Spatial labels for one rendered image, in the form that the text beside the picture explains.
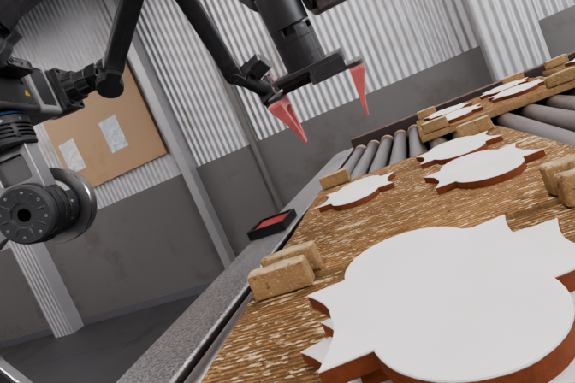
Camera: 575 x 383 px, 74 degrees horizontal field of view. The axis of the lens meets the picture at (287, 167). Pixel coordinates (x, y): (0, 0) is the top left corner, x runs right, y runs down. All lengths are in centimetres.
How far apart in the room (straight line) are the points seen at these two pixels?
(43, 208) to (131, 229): 301
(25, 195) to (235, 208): 243
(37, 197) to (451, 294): 96
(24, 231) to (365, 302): 96
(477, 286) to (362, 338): 5
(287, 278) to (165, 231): 345
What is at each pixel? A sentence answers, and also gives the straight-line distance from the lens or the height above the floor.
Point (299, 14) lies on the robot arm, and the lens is 53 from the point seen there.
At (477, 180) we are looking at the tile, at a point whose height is 94.
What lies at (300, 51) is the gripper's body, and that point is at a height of 116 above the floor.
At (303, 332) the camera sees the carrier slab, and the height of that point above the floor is 94.
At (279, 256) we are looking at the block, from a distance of 39.
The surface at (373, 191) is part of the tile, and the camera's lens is 57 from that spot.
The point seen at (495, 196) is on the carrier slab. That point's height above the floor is 94.
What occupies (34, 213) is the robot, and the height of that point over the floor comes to 113.
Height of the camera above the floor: 107
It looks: 5 degrees down
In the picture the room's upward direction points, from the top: 23 degrees counter-clockwise
